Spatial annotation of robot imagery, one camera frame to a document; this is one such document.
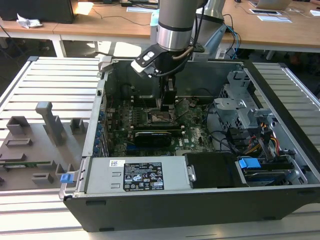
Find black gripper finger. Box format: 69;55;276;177
160;77;178;113

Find grey parts rack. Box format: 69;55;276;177
0;101;90;192

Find wooden office desk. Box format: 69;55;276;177
0;0;159;58
219;0;320;61

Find CPU socket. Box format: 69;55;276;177
145;106;180;126

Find crumpled white paper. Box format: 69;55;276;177
16;12;44;29

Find green RAM stick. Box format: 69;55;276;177
0;160;53;170

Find black desktop computer box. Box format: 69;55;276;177
0;0;76;25

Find black RAM slot bank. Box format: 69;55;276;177
129;124;186;133
129;94;180;107

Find black plastic bay cover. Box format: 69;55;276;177
184;152;243;190

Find yellow red power wires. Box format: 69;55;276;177
244;121;281;156

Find green motherboard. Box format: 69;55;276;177
104;96;217;158

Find black cable bundle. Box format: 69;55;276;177
207;126;252;154

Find pale blue teach pendant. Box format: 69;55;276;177
206;24;227;55

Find blue hanging cable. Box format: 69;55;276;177
224;24;242;61

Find black graphics card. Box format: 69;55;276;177
133;129;174;149

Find silver metal drive cage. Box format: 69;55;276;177
213;69;275;131

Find silver laptop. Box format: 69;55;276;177
254;0;293;10

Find silver latch handle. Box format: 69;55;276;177
186;164;198;182

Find white framed tablet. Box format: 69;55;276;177
249;8;284;16

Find small blue plastic clip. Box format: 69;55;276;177
60;172;76;186

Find hard disk in blue carrier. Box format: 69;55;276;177
237;156;295;187

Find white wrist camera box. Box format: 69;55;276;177
129;44;167;78

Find blue expansion slot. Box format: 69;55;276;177
125;145;141;155

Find black open PC case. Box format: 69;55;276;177
57;56;320;233

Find grey power supply unit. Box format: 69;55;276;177
83;156;193;195

